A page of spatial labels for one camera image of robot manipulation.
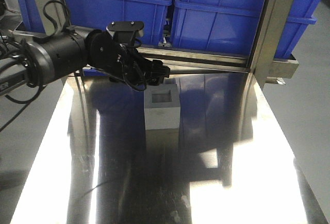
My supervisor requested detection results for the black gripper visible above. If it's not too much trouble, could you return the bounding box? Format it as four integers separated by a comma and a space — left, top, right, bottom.
86, 30, 170, 87

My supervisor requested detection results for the gray cube base with recess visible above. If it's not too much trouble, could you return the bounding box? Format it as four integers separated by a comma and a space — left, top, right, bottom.
144, 84, 180, 130

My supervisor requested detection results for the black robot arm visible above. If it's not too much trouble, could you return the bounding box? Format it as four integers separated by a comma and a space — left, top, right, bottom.
1, 30, 170, 95

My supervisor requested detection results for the large blue bin on rack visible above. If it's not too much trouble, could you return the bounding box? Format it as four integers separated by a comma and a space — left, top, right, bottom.
170, 0, 321, 59

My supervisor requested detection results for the blue bin with red contents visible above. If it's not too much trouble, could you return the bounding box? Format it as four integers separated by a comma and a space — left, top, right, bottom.
18, 0, 172, 46

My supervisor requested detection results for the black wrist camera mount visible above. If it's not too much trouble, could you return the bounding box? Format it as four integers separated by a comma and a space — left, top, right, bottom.
106, 21, 144, 46

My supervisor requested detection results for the stainless steel rack frame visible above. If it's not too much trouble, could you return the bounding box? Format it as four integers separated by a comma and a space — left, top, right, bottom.
10, 0, 302, 88

